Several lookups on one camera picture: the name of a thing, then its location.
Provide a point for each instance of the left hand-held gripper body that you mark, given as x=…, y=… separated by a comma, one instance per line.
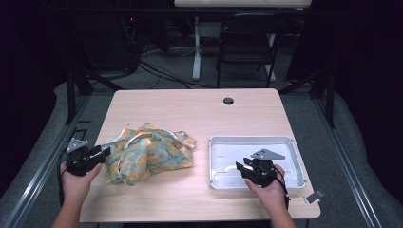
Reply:
x=77, y=163

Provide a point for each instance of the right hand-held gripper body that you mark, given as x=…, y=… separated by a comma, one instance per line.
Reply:
x=262, y=172

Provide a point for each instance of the silver metal tray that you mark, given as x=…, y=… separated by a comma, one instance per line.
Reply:
x=228, y=152

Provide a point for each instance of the orange slice print cloth bag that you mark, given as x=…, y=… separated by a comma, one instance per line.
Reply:
x=149, y=155

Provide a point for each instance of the person's left hand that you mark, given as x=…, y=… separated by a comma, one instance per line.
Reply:
x=74, y=186

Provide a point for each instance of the person's right hand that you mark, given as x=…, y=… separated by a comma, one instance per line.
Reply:
x=272, y=196

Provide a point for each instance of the small grey tag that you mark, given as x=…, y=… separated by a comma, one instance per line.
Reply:
x=314, y=196

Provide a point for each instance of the black metal stand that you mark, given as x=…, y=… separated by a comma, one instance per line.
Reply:
x=71, y=95
x=331, y=101

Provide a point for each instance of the dark equipment with red light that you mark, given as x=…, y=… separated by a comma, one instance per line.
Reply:
x=131, y=34

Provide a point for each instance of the black folding chair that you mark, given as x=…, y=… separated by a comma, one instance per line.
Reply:
x=247, y=38

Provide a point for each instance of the white desk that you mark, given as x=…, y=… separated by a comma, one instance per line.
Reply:
x=240, y=3

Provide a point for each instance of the aluminium floor rail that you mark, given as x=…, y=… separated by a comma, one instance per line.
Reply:
x=41, y=167
x=345, y=164

